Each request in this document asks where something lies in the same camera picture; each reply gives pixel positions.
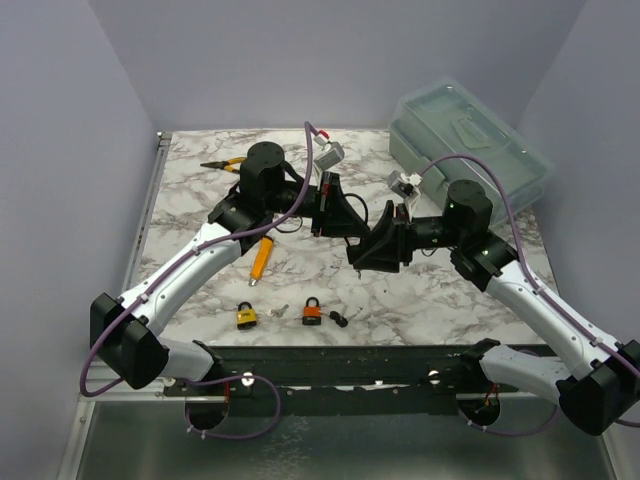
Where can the orange padlock with keys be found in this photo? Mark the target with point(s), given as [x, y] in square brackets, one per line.
[312, 315]

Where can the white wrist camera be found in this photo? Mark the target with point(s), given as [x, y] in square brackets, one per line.
[330, 156]
[407, 186]

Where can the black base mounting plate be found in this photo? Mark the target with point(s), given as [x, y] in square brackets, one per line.
[345, 381]

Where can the yellow utility knife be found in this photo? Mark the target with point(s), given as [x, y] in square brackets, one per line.
[261, 261]

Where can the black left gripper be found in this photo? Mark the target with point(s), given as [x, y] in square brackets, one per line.
[334, 213]

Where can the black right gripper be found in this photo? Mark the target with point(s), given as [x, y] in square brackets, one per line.
[384, 249]

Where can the black headed padlock keys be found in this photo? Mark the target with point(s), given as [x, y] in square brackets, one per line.
[344, 318]

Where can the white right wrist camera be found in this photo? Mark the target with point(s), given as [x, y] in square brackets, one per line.
[407, 186]

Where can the yellow handled pliers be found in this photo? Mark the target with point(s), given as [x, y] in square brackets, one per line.
[231, 166]

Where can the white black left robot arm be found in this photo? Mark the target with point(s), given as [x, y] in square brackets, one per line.
[125, 331]

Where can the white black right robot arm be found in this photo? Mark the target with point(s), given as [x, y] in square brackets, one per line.
[594, 379]

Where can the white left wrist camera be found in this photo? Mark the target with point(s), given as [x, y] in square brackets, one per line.
[330, 156]

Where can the silver padlock keys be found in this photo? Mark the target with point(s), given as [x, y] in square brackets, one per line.
[278, 312]

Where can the yellow padlock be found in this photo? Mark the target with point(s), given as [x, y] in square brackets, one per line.
[246, 317]

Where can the clear green plastic toolbox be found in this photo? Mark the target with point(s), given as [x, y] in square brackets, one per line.
[444, 118]

